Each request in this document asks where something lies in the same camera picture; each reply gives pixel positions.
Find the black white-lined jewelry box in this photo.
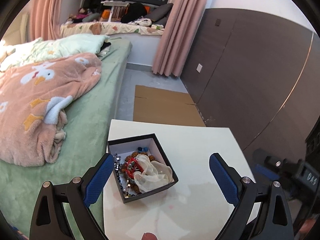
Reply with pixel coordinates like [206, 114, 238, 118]
[107, 133, 178, 204]

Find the left hand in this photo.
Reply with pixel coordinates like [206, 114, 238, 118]
[142, 232, 158, 240]

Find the floral window-seat cushion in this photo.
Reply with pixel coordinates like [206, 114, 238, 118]
[60, 22, 164, 37]

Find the dark grey cushion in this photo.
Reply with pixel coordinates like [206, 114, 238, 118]
[145, 3, 174, 26]

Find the white wall socket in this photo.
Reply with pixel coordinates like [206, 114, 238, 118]
[196, 64, 203, 73]

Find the white organza pouch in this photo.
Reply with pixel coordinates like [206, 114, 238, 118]
[134, 154, 174, 193]

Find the flattened cardboard sheet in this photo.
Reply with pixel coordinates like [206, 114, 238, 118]
[133, 85, 205, 127]

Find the light green pillow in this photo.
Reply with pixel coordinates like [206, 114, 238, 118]
[1, 34, 110, 72]

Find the pink curtain left side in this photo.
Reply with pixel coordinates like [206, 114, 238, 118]
[30, 0, 62, 40]

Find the green bed mattress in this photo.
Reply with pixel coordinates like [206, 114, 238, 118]
[1, 38, 132, 236]

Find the red cord charm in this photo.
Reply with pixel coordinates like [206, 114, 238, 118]
[125, 158, 144, 179]

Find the pink curtain by wall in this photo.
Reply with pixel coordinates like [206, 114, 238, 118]
[152, 0, 207, 77]

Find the blue fabric jewelry piece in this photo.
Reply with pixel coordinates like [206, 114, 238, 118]
[137, 147, 149, 154]

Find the brown rudraksha bead bracelet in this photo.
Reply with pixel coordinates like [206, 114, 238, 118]
[120, 151, 157, 196]

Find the pink duck-pattern blanket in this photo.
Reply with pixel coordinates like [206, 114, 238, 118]
[1, 53, 102, 167]

